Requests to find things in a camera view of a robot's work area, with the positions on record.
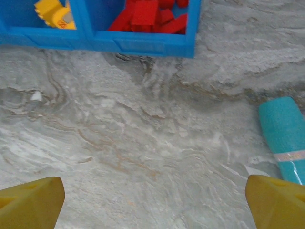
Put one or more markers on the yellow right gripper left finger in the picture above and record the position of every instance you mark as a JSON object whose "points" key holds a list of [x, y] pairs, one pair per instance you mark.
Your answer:
{"points": [[28, 205]]}

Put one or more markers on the teal cylindrical object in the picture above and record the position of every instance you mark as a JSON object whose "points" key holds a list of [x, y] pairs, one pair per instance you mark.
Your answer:
{"points": [[283, 133]]}

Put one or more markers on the blue bin with red legos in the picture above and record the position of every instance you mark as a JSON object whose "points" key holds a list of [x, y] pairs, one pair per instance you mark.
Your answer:
{"points": [[143, 44]]}

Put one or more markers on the blue bin with yellow legos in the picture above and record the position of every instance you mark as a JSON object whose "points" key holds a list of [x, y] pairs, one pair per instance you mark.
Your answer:
{"points": [[47, 38]]}

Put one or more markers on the yellow rounded lego brick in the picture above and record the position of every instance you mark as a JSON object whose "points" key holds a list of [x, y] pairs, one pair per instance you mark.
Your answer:
{"points": [[46, 9]]}

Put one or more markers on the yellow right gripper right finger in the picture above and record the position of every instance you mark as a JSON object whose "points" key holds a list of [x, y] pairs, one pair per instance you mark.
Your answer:
{"points": [[278, 205]]}

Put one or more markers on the red lego brick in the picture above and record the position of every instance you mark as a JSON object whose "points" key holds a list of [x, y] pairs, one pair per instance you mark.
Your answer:
{"points": [[120, 23], [177, 25], [144, 13], [165, 16]]}

